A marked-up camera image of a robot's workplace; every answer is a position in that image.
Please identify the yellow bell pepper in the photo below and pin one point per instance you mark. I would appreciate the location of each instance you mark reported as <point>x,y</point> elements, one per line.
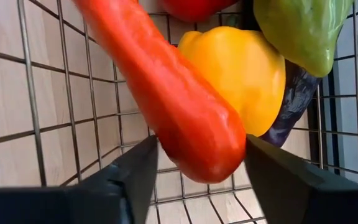
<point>244,77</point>

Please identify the red bell pepper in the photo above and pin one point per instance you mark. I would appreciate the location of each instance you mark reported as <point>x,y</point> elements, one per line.
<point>194,9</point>

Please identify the long red pepper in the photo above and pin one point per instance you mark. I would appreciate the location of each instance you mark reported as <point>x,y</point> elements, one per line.
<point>172,99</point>

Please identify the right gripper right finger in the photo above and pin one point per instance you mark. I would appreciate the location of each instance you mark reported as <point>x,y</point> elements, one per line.
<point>306,196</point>

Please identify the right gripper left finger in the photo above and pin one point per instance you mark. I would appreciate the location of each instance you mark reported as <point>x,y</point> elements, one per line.
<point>126,186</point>

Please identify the green pepper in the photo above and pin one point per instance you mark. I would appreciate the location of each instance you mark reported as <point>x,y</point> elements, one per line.
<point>303,31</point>

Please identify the purple eggplant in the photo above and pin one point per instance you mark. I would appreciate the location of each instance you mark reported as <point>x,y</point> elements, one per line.
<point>294,105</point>

